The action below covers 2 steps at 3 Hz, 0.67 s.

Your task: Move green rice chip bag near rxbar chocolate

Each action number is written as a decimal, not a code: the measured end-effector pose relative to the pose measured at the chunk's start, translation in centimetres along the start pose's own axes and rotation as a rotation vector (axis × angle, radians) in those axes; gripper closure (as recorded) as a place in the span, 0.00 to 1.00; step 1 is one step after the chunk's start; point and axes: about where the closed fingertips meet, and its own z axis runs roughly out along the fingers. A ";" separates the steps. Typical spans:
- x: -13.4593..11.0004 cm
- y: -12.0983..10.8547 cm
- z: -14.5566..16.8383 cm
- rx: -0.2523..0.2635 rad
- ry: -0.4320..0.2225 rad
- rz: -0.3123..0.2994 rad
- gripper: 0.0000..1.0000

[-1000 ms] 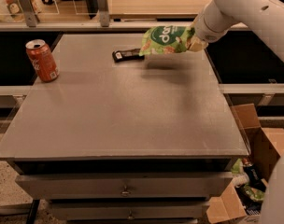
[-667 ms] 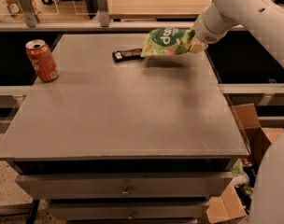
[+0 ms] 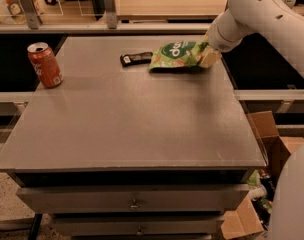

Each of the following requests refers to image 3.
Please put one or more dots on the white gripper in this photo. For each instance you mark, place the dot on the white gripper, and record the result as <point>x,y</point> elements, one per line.
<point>221,41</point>

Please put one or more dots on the green rice chip bag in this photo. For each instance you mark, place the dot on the green rice chip bag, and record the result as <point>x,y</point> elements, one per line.
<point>179,54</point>

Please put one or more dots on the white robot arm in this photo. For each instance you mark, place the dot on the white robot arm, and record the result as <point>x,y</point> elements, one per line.
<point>283,28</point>

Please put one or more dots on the black rxbar chocolate bar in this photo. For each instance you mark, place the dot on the black rxbar chocolate bar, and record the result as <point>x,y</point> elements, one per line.
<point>135,59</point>

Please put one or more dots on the green snack bag in box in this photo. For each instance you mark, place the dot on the green snack bag in box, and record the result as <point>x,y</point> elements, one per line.
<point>267,205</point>

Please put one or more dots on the dark bottle in box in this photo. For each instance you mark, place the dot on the dark bottle in box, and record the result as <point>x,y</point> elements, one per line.
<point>267,181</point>

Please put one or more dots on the orange soda can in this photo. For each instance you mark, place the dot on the orange soda can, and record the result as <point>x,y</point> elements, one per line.
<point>45,65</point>

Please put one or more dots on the cardboard box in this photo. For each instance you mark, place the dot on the cardboard box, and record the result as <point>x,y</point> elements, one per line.
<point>250,221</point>

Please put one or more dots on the upper grey drawer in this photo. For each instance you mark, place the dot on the upper grey drawer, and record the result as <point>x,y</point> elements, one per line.
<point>133,198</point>

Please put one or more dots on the grey drawer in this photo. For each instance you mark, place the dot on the grey drawer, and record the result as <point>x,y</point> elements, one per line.
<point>133,198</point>
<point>138,225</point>

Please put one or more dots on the lower grey drawer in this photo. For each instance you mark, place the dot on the lower grey drawer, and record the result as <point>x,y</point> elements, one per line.
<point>138,225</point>

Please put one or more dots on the black table leg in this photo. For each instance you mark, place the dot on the black table leg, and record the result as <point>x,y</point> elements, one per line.
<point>35,226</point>

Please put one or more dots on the middle metal bracket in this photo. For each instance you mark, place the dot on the middle metal bracket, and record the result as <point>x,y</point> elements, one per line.
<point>111,14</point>

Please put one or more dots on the metal bracket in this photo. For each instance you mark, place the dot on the metal bracket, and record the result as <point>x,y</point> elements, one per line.
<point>111,14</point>
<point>33,20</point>

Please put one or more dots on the left metal bracket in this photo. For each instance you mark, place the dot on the left metal bracket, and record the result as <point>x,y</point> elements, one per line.
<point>33,20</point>

